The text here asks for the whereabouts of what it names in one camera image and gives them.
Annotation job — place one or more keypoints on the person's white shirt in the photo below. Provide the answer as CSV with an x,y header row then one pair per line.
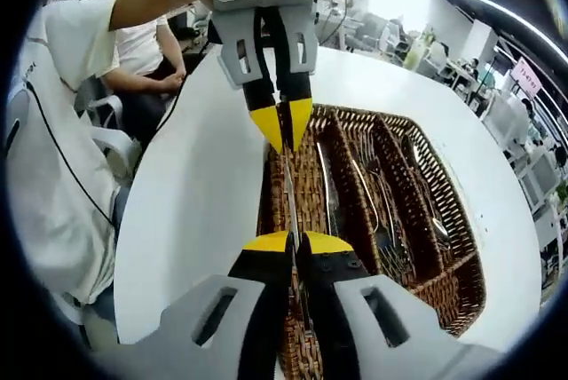
x,y
49,131

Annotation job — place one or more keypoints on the brown wicker utensil storage tray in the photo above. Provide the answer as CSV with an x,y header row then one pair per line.
x,y
308,193

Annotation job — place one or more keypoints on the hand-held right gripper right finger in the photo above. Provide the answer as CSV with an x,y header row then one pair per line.
x,y
390,318

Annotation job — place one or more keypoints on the white plastic chair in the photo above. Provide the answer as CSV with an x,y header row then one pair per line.
x,y
117,149

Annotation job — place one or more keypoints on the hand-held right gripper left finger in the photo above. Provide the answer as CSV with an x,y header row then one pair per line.
x,y
199,309

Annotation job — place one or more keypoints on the silver knife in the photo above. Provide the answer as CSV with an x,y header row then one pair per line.
x,y
290,202
327,184

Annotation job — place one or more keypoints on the white chest device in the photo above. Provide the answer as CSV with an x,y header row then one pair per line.
x,y
20,100

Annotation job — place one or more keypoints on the silver spoon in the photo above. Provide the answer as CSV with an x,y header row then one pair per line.
x,y
410,153
444,231

